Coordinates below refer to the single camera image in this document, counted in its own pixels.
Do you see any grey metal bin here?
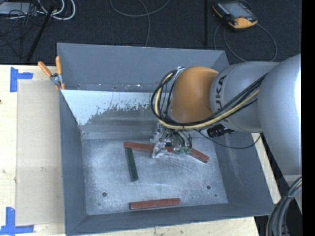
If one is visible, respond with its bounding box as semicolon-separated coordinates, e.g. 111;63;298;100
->
56;42;276;236

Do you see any dark green flat block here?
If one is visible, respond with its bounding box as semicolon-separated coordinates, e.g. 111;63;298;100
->
124;147;139;182

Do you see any red-brown flat block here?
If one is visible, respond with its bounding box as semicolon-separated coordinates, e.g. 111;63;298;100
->
189;147;210;164
128;197;182;211
124;141;173;154

